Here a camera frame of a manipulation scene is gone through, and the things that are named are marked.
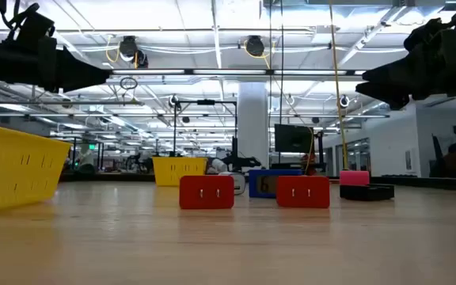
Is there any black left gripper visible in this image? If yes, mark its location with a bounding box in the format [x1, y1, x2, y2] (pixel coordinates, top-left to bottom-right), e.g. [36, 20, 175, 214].
[0, 36, 112, 94]

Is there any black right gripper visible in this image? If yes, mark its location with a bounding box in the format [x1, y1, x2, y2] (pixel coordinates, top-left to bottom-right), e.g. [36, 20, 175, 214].
[355, 31, 456, 111]

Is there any pink sticky note pad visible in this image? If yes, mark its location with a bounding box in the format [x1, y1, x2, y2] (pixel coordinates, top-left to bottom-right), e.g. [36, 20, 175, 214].
[339, 170, 371, 187]

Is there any red plastic box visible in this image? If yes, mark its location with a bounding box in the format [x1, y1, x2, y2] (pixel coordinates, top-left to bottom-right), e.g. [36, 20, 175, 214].
[275, 175, 331, 209]
[178, 175, 235, 210]

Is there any blue block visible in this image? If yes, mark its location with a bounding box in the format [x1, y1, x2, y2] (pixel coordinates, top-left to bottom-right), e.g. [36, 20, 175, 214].
[248, 169, 303, 199]

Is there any white office item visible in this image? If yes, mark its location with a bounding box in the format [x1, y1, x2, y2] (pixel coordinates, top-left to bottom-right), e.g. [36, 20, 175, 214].
[218, 171, 247, 196]

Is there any person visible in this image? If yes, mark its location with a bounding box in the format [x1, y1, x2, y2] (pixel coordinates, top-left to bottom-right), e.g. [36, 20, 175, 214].
[429, 142, 456, 178]

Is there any yellow plastic basket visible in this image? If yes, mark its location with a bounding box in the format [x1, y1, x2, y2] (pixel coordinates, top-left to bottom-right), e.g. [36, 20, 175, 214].
[152, 156, 208, 187]
[0, 121, 72, 215]

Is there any black flat tray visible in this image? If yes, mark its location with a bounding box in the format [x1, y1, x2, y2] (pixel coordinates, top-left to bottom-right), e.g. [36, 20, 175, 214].
[339, 184, 395, 202]

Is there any black monitor screen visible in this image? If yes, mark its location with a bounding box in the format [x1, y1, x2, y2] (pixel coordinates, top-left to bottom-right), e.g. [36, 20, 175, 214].
[274, 123, 314, 154]

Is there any white building column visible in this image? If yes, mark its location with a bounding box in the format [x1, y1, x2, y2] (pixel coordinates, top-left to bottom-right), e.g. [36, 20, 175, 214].
[237, 82, 270, 167]

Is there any yellow hanging cable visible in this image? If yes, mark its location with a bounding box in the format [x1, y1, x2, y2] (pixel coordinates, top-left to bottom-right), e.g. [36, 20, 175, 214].
[328, 0, 350, 171]

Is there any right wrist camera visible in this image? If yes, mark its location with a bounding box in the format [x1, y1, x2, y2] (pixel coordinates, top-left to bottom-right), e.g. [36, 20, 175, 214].
[404, 17, 456, 52]

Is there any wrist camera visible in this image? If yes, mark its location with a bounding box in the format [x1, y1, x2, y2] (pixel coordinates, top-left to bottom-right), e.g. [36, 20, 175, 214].
[404, 17, 456, 52]
[13, 2, 55, 40]

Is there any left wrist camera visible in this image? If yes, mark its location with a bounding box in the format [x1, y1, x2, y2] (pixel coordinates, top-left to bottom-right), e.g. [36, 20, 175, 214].
[13, 2, 55, 40]

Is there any black table edge frame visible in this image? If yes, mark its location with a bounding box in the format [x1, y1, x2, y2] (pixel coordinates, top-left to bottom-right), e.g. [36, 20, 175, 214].
[59, 170, 456, 194]

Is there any black metal rig frame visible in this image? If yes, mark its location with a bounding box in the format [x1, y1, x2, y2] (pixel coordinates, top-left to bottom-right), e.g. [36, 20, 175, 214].
[172, 99, 239, 159]

